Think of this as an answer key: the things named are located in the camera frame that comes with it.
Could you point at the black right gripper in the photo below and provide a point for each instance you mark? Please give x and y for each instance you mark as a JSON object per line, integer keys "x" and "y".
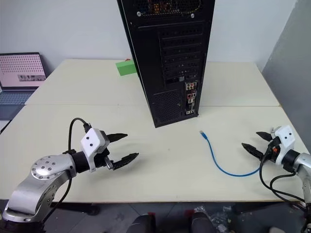
{"x": 273, "y": 150}

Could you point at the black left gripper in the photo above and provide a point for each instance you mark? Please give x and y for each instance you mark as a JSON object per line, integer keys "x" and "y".
{"x": 101, "y": 159}

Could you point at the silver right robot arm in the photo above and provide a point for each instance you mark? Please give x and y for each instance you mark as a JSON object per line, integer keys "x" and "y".
{"x": 302, "y": 165}

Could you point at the green box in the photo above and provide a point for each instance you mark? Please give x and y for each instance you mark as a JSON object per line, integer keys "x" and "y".
{"x": 125, "y": 68}

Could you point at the crumpled clear plastic wrap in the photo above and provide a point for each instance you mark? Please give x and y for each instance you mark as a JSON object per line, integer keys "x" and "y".
{"x": 223, "y": 218}

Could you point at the black computer tower case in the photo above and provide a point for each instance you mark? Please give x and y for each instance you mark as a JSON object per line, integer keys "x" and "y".
{"x": 170, "y": 48}

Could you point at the open laptop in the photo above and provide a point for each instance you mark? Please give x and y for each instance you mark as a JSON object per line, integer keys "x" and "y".
{"x": 19, "y": 70}

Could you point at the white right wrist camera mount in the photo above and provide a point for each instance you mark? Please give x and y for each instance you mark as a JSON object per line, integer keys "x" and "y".
{"x": 286, "y": 137}

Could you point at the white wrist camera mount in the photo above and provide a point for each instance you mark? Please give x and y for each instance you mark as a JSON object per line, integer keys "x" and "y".
{"x": 91, "y": 142}
{"x": 286, "y": 137}

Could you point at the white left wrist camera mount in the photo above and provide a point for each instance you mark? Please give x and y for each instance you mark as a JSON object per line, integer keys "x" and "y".
{"x": 91, "y": 142}

